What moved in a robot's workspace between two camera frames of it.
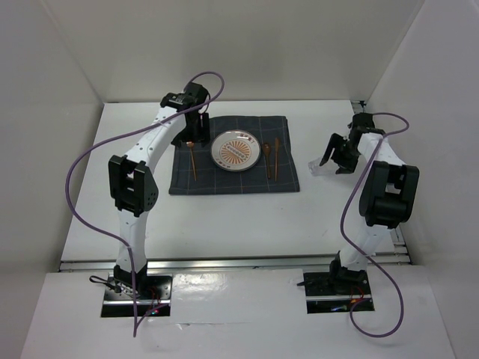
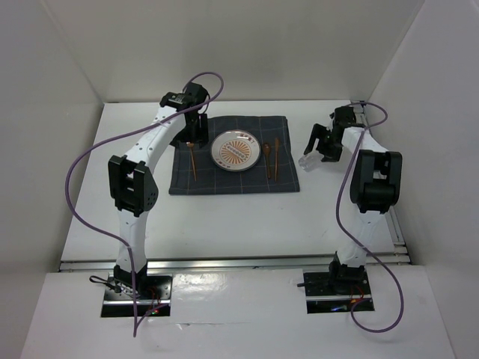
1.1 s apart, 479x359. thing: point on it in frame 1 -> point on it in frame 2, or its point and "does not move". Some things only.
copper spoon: x=266 y=149 does not move
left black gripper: x=203 y=129 does not move
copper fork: x=190 y=144 does not move
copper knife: x=276 y=152 does not move
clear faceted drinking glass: x=328 y=168 -> x=310 y=161
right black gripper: x=347 y=167 -> x=319 y=131
